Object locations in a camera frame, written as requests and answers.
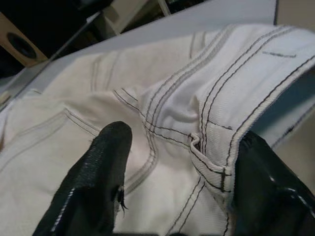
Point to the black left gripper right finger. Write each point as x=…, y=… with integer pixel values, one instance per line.
x=270, y=191

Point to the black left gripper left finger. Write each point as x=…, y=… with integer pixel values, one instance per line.
x=98, y=172

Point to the white shorts black stitching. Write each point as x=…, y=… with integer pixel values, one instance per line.
x=172, y=73

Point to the wooden speaker box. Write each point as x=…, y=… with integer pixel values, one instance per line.
x=22, y=46

